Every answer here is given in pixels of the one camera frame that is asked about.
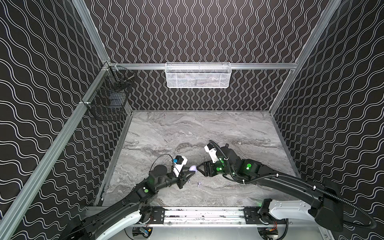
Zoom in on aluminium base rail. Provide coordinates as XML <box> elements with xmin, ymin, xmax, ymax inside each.
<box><xmin>85</xmin><ymin>205</ymin><xmax>326</xmax><ymax>227</ymax></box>

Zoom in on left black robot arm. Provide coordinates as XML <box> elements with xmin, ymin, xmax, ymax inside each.
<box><xmin>59</xmin><ymin>165</ymin><xmax>198</xmax><ymax>240</ymax></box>

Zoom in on black corrugated cable conduit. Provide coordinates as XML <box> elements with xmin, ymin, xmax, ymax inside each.
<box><xmin>208</xmin><ymin>139</ymin><xmax>377</xmax><ymax>230</ymax></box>

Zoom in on white wire mesh basket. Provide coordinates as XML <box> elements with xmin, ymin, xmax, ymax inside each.
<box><xmin>165</xmin><ymin>62</ymin><xmax>232</xmax><ymax>89</ymax></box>

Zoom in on black wire basket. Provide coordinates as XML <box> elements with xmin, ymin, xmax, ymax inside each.
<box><xmin>86</xmin><ymin>65</ymin><xmax>136</xmax><ymax>122</ymax></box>

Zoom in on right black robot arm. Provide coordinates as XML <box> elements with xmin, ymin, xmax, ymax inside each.
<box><xmin>201</xmin><ymin>142</ymin><xmax>344</xmax><ymax>232</ymax></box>

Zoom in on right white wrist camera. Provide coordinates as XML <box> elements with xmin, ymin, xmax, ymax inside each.
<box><xmin>204</xmin><ymin>143</ymin><xmax>219</xmax><ymax>164</ymax></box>

